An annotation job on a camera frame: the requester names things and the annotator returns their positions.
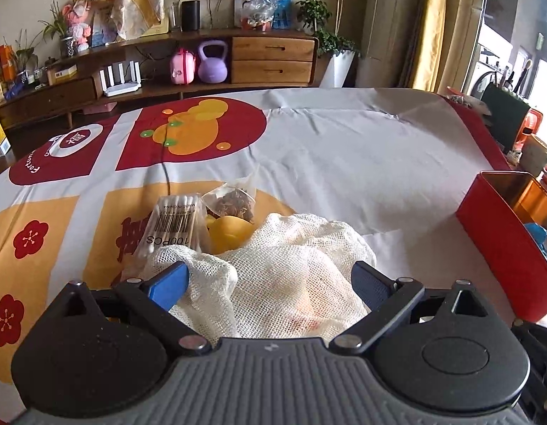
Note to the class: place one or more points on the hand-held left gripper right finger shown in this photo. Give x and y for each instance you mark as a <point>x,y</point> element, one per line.
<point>370,284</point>

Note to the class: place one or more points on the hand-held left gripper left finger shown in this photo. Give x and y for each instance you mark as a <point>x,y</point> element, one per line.
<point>167,284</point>

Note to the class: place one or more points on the cotton swab bag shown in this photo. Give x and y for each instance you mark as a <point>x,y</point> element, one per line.
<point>176,221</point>

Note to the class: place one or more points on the yellow plastic object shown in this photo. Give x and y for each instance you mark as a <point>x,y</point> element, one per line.
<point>229,232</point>

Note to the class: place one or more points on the white mesh cloth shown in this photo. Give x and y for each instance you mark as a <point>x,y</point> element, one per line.
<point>277,274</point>

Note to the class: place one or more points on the clear tea bag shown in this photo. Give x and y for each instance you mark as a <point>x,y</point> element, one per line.
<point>233,201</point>

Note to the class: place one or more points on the red storage box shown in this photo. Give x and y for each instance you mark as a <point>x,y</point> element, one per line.
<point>490,230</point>

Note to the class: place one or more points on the blue crumpled item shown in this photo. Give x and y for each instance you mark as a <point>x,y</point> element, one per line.
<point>541,241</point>

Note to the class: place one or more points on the printed red yellow tablecloth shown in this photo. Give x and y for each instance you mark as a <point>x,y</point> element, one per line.
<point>344,150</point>

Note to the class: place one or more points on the flat pink box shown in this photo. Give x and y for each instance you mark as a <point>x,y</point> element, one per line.
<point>104,107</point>

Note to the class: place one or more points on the white router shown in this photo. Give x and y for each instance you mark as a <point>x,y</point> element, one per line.
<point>122,84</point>

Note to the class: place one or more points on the dark green chair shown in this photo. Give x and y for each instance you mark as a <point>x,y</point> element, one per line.
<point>505,115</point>

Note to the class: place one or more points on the pink toy case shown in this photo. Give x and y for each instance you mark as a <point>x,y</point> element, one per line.
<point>183,67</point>

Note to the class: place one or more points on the white planter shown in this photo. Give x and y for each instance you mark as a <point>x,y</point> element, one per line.
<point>337,68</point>

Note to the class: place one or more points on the purple kettlebell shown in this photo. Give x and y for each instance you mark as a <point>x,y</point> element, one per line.
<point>213,66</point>

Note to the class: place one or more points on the yellow box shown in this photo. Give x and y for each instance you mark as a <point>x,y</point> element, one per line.
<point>62,74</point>

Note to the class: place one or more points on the washing machine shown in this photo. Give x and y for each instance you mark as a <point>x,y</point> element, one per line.
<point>490,75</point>

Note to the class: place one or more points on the wooden media cabinet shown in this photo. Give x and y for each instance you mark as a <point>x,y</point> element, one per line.
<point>273,48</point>

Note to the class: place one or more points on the beige curtain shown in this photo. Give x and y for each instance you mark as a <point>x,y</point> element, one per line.
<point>384,26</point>

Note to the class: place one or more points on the yellow curtain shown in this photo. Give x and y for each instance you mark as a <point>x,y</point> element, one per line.
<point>430,31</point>

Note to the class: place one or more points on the black speaker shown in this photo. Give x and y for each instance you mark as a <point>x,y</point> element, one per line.
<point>190,15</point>

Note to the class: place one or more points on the thin leafy plant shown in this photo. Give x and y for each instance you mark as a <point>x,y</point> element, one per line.
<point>25,53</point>

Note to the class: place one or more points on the orange box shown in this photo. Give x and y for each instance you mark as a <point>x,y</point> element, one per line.
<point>5,64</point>

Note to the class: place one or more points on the pink doll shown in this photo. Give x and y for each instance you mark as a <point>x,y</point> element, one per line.
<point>81,24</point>

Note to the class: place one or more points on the tall green plant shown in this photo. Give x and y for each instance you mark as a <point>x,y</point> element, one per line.
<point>317,13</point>

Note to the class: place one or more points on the small potted plant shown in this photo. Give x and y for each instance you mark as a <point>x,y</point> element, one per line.
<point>61,26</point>

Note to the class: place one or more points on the blue package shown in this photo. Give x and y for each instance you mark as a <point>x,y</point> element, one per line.
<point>283,13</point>

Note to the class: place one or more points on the clear plastic bag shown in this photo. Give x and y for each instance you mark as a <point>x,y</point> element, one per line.
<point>258,9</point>

